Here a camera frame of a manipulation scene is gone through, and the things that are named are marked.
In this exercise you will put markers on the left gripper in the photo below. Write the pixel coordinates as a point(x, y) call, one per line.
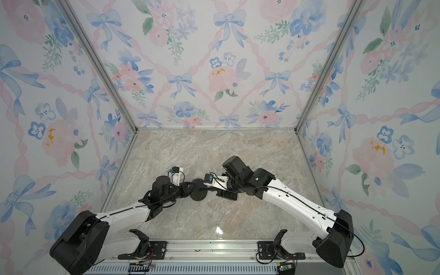
point(185, 188)

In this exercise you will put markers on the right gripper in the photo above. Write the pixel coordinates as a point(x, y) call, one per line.
point(224, 193)

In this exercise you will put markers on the black round stand base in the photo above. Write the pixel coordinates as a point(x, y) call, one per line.
point(199, 190)

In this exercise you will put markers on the black microphone stand pole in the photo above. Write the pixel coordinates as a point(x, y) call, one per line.
point(209, 187)

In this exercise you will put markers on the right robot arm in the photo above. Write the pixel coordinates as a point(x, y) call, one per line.
point(333, 231)

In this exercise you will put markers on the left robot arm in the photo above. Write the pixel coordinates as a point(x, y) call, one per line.
point(92, 238)

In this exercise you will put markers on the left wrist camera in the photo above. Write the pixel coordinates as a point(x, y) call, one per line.
point(176, 175)

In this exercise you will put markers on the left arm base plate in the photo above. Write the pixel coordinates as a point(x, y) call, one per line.
point(156, 250)

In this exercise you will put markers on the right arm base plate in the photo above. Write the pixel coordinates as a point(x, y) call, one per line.
point(267, 252)

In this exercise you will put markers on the aluminium mounting rail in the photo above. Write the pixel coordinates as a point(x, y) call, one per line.
point(219, 257)

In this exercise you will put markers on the left aluminium corner post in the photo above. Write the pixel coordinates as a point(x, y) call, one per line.
point(77, 28)

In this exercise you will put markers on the aluminium corner post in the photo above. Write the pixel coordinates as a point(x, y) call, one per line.
point(77, 28)
point(348, 25)

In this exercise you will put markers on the right aluminium corner post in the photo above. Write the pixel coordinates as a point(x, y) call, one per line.
point(348, 25)

